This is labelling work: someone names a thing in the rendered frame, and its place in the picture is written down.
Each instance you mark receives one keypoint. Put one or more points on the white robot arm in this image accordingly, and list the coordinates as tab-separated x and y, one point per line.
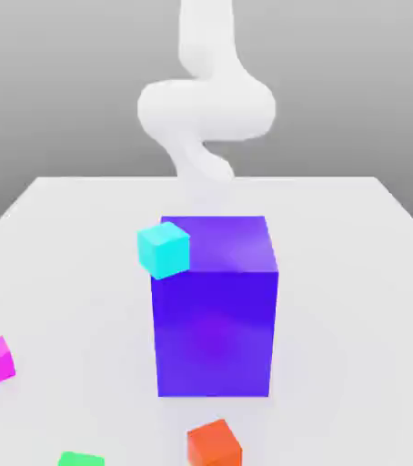
206	105

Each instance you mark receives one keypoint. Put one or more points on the small cyan cube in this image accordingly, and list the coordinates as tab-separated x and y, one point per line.
164	251

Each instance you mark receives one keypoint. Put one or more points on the small orange cube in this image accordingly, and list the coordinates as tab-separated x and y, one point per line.
213	446

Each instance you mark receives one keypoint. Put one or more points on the small green cube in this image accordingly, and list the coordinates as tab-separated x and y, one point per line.
81	459

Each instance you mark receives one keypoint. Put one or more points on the large purple box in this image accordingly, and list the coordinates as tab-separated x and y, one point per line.
214	327

